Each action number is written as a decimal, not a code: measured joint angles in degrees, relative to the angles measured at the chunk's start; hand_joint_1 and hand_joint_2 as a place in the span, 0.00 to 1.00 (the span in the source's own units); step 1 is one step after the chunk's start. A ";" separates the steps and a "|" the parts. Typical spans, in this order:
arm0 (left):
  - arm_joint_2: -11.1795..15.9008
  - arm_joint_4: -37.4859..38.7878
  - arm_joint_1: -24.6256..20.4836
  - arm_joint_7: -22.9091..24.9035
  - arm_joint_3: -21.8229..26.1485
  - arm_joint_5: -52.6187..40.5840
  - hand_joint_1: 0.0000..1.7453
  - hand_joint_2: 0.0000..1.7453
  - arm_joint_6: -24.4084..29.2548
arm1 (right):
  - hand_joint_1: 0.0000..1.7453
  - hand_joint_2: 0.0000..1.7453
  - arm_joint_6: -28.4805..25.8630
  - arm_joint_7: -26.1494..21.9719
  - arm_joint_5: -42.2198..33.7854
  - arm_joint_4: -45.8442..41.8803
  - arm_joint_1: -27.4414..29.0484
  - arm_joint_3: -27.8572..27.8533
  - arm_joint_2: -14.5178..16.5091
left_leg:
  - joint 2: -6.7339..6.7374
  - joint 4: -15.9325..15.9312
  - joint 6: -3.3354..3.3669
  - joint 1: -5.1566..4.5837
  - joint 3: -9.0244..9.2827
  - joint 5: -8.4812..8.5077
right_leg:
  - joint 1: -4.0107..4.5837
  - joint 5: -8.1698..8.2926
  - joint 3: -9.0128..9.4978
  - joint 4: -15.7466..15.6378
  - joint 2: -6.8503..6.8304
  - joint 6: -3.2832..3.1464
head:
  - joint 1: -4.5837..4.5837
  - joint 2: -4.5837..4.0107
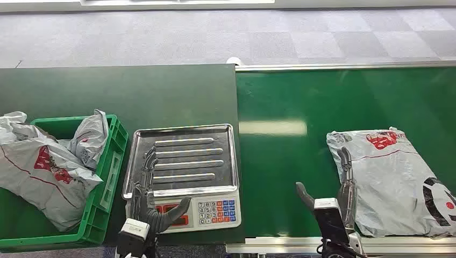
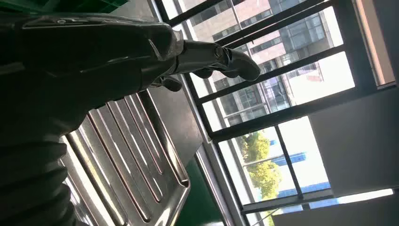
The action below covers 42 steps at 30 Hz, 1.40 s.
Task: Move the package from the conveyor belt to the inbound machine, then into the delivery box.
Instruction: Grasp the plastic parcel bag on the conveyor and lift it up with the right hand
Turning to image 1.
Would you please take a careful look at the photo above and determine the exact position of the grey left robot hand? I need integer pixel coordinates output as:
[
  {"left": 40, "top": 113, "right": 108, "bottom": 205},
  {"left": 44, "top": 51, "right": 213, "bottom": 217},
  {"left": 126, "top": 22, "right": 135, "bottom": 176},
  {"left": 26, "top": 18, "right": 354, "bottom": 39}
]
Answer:
[{"left": 130, "top": 146, "right": 192, "bottom": 235}]

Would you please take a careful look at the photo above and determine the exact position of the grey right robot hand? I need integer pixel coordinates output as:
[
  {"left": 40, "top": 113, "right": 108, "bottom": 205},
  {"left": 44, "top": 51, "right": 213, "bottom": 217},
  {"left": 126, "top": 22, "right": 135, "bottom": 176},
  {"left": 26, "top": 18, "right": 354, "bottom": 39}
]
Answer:
[{"left": 295, "top": 146, "right": 358, "bottom": 234}]

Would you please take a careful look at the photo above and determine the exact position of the grey package with black print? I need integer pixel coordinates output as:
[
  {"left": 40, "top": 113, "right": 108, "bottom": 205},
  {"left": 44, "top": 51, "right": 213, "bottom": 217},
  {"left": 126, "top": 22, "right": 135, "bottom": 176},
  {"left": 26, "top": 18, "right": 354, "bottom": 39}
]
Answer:
[{"left": 326, "top": 126, "right": 456, "bottom": 239}]

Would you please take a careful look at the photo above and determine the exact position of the small grey crumpled package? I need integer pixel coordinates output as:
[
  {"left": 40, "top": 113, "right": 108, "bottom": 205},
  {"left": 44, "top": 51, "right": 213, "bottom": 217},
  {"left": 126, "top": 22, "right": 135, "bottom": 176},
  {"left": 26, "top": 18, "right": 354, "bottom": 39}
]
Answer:
[{"left": 67, "top": 109, "right": 110, "bottom": 170}]

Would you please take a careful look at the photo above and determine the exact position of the large grey red-print package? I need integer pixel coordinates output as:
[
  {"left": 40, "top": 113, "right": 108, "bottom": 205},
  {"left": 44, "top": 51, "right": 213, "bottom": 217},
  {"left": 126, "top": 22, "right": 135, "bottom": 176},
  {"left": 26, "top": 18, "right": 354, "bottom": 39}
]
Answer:
[{"left": 0, "top": 137, "right": 104, "bottom": 232}]

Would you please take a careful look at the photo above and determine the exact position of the green plastic crate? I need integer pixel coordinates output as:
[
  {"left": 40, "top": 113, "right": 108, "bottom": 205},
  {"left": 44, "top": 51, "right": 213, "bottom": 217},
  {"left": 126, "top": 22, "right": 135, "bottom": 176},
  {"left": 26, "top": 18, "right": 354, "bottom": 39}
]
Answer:
[{"left": 0, "top": 113, "right": 129, "bottom": 250}]

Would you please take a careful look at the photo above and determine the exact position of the electronic scale with steel tray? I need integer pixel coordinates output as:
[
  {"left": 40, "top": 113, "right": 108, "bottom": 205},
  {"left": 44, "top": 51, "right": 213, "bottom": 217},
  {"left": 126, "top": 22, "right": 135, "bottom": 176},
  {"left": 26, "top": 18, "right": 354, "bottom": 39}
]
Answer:
[{"left": 122, "top": 123, "right": 242, "bottom": 235}]

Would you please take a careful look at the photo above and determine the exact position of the pale grey plastic bag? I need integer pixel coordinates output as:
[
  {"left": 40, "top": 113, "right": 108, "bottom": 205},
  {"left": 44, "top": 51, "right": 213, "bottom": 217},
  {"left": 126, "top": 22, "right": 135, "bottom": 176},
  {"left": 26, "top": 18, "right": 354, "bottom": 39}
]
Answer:
[{"left": 0, "top": 111, "right": 47, "bottom": 145}]

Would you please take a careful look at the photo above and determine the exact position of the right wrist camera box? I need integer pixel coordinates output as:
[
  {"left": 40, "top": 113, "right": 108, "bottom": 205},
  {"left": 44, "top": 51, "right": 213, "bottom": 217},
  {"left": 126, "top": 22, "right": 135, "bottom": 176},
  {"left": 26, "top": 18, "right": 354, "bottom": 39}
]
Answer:
[{"left": 313, "top": 198, "right": 352, "bottom": 246}]

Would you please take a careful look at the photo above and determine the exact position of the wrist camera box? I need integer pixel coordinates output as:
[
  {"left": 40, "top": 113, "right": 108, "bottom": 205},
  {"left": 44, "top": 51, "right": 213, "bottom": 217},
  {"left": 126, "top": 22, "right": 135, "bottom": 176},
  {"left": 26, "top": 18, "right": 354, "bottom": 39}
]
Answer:
[
  {"left": 313, "top": 198, "right": 352, "bottom": 246},
  {"left": 117, "top": 218, "right": 151, "bottom": 258}
]

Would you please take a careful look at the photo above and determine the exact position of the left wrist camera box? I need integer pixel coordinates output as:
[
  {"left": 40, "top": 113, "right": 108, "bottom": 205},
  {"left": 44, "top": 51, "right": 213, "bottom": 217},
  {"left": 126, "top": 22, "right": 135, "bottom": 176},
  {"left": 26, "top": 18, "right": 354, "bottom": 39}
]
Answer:
[{"left": 117, "top": 218, "right": 151, "bottom": 258}]

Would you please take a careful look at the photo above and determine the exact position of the silver conveyor side rail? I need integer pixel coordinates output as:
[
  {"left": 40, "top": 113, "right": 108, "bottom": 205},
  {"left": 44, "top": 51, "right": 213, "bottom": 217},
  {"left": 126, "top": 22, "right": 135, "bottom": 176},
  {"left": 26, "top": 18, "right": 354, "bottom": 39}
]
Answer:
[
  {"left": 235, "top": 60, "right": 456, "bottom": 72},
  {"left": 225, "top": 236, "right": 456, "bottom": 255}
]

